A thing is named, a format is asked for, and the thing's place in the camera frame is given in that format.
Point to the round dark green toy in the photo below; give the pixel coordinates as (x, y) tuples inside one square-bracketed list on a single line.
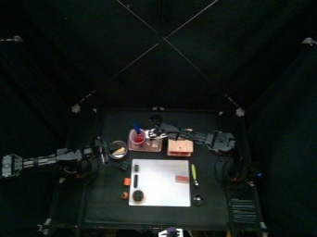
[(138, 195)]

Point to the dark green toy block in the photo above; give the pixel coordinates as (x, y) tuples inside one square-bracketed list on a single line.
[(125, 166)]

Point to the pink plastic tray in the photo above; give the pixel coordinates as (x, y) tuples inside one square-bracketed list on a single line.
[(142, 148)]

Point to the round metal bowl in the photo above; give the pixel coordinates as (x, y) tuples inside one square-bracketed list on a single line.
[(118, 145)]

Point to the small green toy sushi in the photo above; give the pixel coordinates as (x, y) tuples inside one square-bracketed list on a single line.
[(137, 168)]

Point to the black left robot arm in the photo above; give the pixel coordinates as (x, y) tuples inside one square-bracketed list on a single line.
[(46, 159)]

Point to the red striped toy food piece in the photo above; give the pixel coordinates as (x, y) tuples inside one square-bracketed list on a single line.
[(183, 178)]

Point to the yellow toy food piece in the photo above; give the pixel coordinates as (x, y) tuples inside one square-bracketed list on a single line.
[(120, 151)]

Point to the small black round dish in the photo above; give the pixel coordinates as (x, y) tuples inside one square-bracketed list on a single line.
[(199, 199)]

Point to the blue plastic spoon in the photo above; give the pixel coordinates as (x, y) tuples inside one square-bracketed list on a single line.
[(137, 127)]

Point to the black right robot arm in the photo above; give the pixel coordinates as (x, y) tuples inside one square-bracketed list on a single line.
[(207, 138)]

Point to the metal frame corner bracket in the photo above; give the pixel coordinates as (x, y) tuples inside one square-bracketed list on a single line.
[(76, 108), (17, 39), (240, 112), (308, 40)]

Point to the small metal frame bracket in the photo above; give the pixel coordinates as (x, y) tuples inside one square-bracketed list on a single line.
[(159, 108)]

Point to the purple white object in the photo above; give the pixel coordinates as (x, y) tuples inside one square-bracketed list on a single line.
[(171, 232)]

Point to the red plastic cup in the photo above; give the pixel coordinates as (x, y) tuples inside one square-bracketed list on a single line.
[(138, 139)]

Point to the thin metal brace rod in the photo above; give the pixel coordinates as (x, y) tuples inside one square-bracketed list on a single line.
[(191, 19), (142, 20)]

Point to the white cutting board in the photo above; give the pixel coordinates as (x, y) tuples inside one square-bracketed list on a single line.
[(161, 191)]

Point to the orange dark toy sushi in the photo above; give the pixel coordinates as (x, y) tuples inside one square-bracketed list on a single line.
[(125, 195)]

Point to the orange toy food block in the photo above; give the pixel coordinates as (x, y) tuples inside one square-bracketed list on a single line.
[(128, 181)]

